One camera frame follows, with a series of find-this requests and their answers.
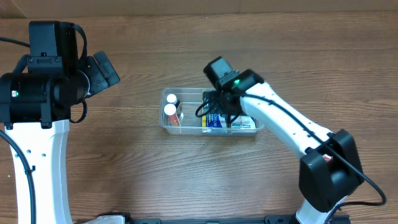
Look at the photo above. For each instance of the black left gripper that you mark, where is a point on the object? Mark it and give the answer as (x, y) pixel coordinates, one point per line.
(101, 74)

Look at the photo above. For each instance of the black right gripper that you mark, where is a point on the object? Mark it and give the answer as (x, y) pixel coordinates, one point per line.
(216, 101)

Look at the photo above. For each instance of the blue yellow VapoDrops box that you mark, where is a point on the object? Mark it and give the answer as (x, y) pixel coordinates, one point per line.
(215, 118)

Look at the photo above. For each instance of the white blue medicine box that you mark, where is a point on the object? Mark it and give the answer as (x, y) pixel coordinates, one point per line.
(244, 122)

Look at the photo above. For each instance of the dark bottle white cap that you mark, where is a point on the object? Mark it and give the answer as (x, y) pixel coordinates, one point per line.
(172, 99)

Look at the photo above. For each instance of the orange tube white cap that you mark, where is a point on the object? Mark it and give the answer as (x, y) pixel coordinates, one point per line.
(171, 111)

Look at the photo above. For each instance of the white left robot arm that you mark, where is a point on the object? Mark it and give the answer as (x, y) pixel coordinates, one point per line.
(35, 111)

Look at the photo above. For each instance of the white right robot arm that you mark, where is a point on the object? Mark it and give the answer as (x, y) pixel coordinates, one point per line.
(330, 168)

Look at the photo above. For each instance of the clear plastic container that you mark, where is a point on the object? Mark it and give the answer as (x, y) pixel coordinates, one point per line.
(195, 120)

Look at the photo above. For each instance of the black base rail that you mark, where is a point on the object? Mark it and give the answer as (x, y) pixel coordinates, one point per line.
(126, 218)

